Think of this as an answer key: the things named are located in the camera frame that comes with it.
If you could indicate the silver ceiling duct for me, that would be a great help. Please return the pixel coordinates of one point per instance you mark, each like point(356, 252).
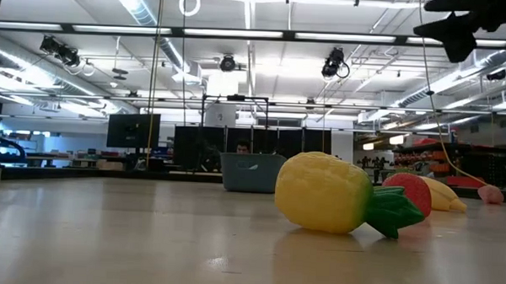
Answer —
point(449, 83)
point(135, 7)

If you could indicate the small pink toy peach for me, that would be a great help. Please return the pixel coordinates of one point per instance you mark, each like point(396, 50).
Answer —
point(491, 195)

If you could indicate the shelf with orange items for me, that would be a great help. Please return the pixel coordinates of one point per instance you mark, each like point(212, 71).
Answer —
point(467, 162)

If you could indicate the person behind tub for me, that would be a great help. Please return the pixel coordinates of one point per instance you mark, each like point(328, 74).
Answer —
point(243, 146)

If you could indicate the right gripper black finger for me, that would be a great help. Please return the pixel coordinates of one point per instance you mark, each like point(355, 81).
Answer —
point(460, 5)
point(457, 35)

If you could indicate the red toy strawberry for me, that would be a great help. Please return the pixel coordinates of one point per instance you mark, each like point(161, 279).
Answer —
point(416, 190)

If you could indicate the black aluminium rig frame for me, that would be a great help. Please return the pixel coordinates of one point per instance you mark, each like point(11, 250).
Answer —
point(176, 31)

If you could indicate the yellow toy banana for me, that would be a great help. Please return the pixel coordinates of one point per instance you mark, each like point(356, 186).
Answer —
point(443, 195)

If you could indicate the yellow toy pineapple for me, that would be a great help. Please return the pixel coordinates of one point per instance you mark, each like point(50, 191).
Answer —
point(323, 191)

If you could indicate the black wall monitor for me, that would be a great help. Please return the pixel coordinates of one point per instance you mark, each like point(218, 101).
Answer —
point(133, 130)

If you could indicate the black ceiling-mounted camera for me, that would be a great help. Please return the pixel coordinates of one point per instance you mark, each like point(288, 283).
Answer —
point(227, 63)
point(62, 51)
point(332, 62)

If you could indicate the grey-blue plastic tub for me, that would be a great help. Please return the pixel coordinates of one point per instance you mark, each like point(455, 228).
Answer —
point(243, 175)

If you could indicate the black partition wall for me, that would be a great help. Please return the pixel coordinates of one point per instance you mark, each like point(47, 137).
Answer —
point(194, 144)

